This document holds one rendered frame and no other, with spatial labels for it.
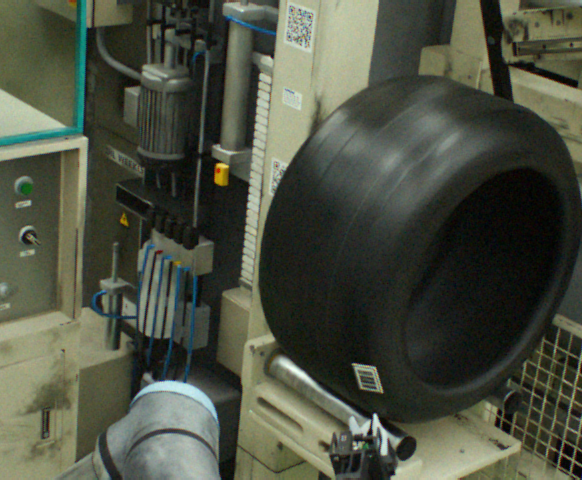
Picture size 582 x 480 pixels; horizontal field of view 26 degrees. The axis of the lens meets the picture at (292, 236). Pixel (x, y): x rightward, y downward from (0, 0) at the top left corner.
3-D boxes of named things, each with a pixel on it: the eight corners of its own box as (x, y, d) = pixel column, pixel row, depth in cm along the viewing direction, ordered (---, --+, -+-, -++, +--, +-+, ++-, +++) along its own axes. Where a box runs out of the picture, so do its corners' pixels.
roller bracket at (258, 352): (239, 387, 236) (244, 340, 232) (389, 335, 262) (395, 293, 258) (250, 395, 234) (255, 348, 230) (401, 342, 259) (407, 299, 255)
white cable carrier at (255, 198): (239, 289, 251) (260, 55, 233) (258, 283, 255) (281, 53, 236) (253, 297, 249) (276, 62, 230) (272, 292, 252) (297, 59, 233)
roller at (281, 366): (267, 352, 234) (285, 348, 237) (263, 374, 236) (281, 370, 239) (402, 440, 211) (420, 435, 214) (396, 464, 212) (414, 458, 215)
